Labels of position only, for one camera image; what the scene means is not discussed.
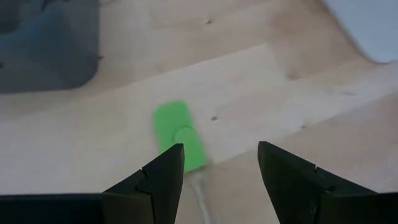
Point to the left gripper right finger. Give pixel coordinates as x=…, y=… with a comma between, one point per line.
x=292, y=186

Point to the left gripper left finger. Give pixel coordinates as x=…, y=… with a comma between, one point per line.
x=161, y=186

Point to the white plastic bin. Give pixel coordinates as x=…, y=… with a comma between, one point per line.
x=373, y=25

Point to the teal plastic bin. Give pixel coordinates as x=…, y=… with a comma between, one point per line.
x=40, y=46

